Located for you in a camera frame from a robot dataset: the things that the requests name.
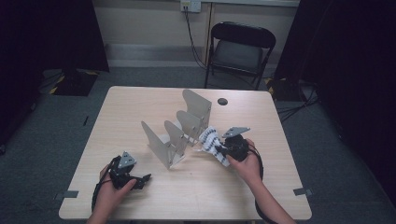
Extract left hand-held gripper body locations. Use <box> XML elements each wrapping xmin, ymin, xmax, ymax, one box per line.
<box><xmin>108</xmin><ymin>151</ymin><xmax>138</xmax><ymax>190</ymax></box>

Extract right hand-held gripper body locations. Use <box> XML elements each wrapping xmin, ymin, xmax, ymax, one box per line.
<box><xmin>221</xmin><ymin>126</ymin><xmax>251</xmax><ymax>162</ymax></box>

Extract white black-striped cloth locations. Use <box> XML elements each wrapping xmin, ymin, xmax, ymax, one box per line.
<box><xmin>195</xmin><ymin>125</ymin><xmax>232</xmax><ymax>167</ymax></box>

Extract grey metal divider rack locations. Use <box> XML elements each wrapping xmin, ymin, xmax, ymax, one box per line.
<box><xmin>140</xmin><ymin>89</ymin><xmax>213</xmax><ymax>171</ymax></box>

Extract person's right hand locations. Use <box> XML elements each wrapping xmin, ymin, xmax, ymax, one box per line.
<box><xmin>227</xmin><ymin>138</ymin><xmax>262</xmax><ymax>185</ymax></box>

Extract person's left hand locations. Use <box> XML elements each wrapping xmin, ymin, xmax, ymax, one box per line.
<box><xmin>97</xmin><ymin>164</ymin><xmax>137</xmax><ymax>208</ymax></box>

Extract grey tape strip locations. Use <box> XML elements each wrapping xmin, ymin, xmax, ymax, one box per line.
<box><xmin>53</xmin><ymin>189</ymin><xmax>79</xmax><ymax>201</ymax></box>
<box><xmin>292</xmin><ymin>188</ymin><xmax>313</xmax><ymax>197</ymax></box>

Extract black folding chair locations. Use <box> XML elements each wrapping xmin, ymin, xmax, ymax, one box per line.
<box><xmin>204</xmin><ymin>21</ymin><xmax>277</xmax><ymax>91</ymax></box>

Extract black stand base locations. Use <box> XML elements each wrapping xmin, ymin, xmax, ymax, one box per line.
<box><xmin>49</xmin><ymin>68</ymin><xmax>100</xmax><ymax>97</ymax></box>

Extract black curtain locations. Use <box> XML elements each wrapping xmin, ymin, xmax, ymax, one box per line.
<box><xmin>274</xmin><ymin>0</ymin><xmax>396</xmax><ymax>197</ymax></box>
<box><xmin>0</xmin><ymin>0</ymin><xmax>110</xmax><ymax>147</ymax></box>

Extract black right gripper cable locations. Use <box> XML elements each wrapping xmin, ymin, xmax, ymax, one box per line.
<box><xmin>247</xmin><ymin>144</ymin><xmax>278</xmax><ymax>224</ymax></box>

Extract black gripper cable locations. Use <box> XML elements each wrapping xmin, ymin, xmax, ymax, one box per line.
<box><xmin>247</xmin><ymin>144</ymin><xmax>278</xmax><ymax>224</ymax></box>
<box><xmin>91</xmin><ymin>155</ymin><xmax>121</xmax><ymax>213</ymax></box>

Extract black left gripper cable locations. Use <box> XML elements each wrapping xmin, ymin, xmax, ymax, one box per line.
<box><xmin>91</xmin><ymin>155</ymin><xmax>121</xmax><ymax>213</ymax></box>

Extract black floor cables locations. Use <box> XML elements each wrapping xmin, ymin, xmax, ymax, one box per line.
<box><xmin>275</xmin><ymin>78</ymin><xmax>320</xmax><ymax>124</ymax></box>

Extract black wall socket cable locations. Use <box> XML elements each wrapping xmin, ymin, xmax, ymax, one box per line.
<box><xmin>183</xmin><ymin>6</ymin><xmax>208</xmax><ymax>71</ymax></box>

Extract beige wall conduit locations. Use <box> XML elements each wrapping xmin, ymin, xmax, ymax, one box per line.
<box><xmin>204</xmin><ymin>2</ymin><xmax>217</xmax><ymax>64</ymax></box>

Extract white wall socket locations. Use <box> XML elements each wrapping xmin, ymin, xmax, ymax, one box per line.
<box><xmin>179</xmin><ymin>0</ymin><xmax>203</xmax><ymax>13</ymax></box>

